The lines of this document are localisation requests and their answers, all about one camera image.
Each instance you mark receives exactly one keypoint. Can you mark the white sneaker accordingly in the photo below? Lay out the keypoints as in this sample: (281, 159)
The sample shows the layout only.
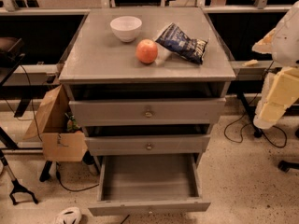
(71, 215)

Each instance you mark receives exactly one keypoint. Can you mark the blue chip bag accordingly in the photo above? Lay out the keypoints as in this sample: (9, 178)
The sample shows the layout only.
(174, 39)

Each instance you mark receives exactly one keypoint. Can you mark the grey middle drawer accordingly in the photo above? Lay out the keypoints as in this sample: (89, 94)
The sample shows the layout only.
(147, 144)

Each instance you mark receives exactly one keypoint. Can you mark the green item in box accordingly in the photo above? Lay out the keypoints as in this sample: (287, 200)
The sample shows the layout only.
(71, 125)

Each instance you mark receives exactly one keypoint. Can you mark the black chair base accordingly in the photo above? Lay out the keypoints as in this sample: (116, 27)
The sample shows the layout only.
(286, 166)

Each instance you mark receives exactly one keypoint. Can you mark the grey top drawer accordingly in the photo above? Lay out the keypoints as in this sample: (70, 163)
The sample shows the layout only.
(147, 112)

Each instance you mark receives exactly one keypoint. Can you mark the black table leg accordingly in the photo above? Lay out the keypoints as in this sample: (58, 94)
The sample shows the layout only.
(257, 131)

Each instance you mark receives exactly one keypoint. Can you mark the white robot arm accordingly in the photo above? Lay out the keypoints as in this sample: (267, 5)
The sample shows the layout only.
(280, 90)

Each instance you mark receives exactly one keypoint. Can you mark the red apple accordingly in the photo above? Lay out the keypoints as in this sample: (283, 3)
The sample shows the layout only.
(146, 51)

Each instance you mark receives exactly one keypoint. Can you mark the black tripod stand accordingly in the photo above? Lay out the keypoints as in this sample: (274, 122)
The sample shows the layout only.
(17, 187)

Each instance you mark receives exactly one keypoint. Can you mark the grey drawer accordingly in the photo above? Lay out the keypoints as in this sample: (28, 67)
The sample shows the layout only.
(148, 184)
(147, 112)
(147, 144)

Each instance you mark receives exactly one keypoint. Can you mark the white ceramic bowl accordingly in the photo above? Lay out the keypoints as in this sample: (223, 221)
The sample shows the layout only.
(126, 28)

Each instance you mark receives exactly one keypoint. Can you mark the grey wooden drawer cabinet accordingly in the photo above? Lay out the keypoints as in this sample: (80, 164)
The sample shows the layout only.
(101, 67)

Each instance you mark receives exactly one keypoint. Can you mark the open cardboard box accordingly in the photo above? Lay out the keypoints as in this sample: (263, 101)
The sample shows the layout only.
(50, 128)

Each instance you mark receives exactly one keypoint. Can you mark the yellow foam scrap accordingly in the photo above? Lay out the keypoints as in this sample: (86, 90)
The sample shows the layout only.
(250, 63)

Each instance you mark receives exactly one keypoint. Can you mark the grey bottom drawer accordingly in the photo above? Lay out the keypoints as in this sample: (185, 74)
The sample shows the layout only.
(148, 184)

